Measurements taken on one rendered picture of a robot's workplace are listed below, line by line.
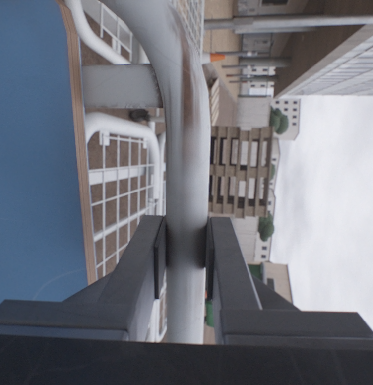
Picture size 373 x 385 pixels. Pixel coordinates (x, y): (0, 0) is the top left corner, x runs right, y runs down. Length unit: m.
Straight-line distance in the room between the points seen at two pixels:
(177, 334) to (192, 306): 0.02
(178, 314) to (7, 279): 0.11
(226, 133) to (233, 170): 0.51
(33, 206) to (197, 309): 0.11
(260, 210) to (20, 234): 3.81
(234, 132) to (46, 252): 3.77
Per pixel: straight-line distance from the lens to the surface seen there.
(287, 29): 12.84
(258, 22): 5.16
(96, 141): 1.64
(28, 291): 0.20
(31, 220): 0.18
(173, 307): 0.17
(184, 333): 0.17
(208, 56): 3.66
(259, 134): 3.90
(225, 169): 3.84
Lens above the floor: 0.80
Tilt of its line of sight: 11 degrees down
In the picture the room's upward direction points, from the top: 94 degrees clockwise
